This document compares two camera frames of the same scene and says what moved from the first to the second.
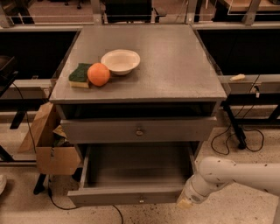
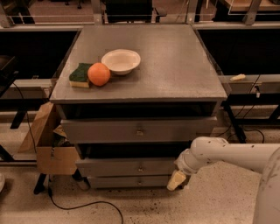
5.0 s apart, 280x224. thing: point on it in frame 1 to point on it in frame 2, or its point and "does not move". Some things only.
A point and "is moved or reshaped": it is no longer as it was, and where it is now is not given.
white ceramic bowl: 122,61 does not move
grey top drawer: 138,129 does not move
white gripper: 191,194 to 184,164
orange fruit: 98,74 does not move
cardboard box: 51,158 does not move
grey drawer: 120,174 is moved or reshaped
